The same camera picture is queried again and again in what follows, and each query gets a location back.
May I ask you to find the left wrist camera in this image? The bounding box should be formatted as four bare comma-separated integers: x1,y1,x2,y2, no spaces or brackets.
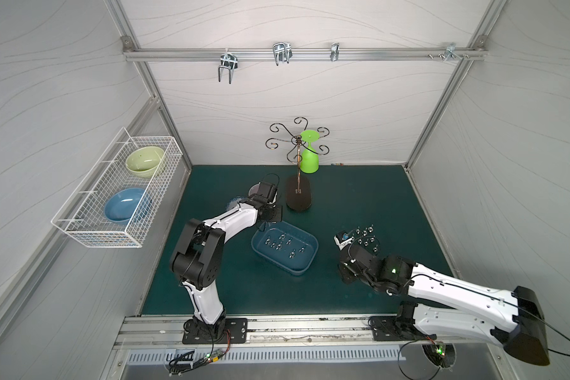
253,181,277,204

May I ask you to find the light green bowl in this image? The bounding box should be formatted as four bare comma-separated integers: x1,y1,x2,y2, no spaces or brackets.
125,146,166,179

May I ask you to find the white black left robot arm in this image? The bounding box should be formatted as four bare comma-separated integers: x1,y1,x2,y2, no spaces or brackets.
169,199,282,327

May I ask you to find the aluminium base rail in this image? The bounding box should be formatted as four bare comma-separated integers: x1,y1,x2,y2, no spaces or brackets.
113,312,504,350

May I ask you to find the metal hook bracket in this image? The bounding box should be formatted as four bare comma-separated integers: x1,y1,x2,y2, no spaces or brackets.
427,43,470,62

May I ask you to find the blue plastic storage box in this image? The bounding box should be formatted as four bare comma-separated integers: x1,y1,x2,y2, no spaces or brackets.
251,222,319,276

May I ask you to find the white slotted cable duct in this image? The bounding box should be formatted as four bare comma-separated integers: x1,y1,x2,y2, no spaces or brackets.
127,345,406,367

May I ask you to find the white wire wall basket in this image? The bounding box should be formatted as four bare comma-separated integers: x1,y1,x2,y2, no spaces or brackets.
51,128,182,249

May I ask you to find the green plastic goblet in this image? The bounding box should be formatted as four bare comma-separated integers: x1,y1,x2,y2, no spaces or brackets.
300,130,319,174

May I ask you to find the pink ceramic bowl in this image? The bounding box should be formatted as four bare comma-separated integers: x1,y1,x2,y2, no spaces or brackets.
248,183,260,197

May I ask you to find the black cable bundle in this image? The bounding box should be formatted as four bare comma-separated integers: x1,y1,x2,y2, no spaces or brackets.
165,332,231,375

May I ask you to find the copper cup tree stand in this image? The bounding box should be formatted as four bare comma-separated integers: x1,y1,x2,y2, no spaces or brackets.
264,117,330,212

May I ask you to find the metal single hook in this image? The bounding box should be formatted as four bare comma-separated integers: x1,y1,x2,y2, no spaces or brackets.
330,43,340,62

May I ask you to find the blue floral ceramic bowl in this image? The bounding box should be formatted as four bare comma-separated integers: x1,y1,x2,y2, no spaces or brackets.
226,196,247,212

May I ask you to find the aluminium top rail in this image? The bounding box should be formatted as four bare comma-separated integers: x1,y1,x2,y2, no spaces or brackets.
123,46,488,63

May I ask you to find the metal double hook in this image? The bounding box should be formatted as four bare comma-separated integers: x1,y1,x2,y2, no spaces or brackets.
218,52,238,84
272,42,293,66

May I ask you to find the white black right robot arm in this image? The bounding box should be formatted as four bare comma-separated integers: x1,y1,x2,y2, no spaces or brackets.
338,252,550,367

